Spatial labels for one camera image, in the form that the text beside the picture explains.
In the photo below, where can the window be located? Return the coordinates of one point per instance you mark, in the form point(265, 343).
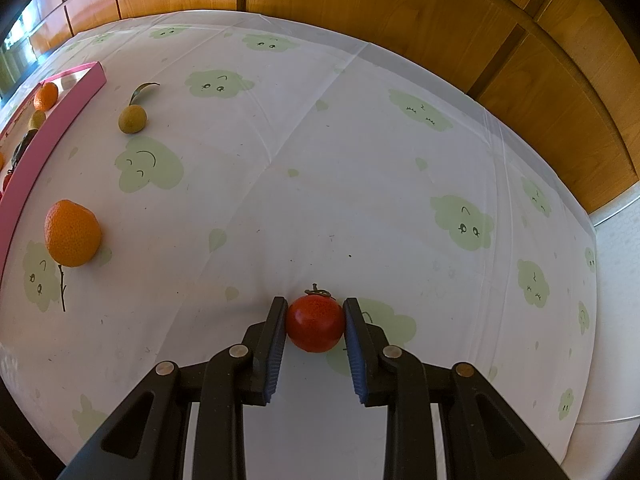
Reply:
point(15, 40)

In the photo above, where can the yellow-green fruit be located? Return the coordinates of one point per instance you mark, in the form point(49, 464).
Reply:
point(131, 120)

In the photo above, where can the white cloud-print tablecloth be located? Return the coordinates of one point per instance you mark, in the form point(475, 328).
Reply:
point(320, 185)

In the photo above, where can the pink-rimmed white tray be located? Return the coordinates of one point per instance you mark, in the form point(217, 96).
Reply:
point(45, 140)

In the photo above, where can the red round fruit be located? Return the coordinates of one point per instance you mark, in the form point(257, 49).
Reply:
point(315, 325)

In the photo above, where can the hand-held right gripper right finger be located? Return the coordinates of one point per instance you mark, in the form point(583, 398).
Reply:
point(356, 365)

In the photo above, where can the green leaf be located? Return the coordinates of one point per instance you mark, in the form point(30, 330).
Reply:
point(137, 92)

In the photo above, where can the wooden wardrobe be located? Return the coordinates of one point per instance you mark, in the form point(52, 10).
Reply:
point(400, 0)

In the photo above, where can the large orange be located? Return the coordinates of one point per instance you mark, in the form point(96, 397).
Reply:
point(46, 96)

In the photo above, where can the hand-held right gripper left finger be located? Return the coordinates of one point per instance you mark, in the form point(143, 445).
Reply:
point(276, 360)

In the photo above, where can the thin brown twig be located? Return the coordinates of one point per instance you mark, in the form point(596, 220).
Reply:
point(62, 285)

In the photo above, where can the dark brown round fruit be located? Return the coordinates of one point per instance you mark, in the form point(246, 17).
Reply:
point(22, 149)

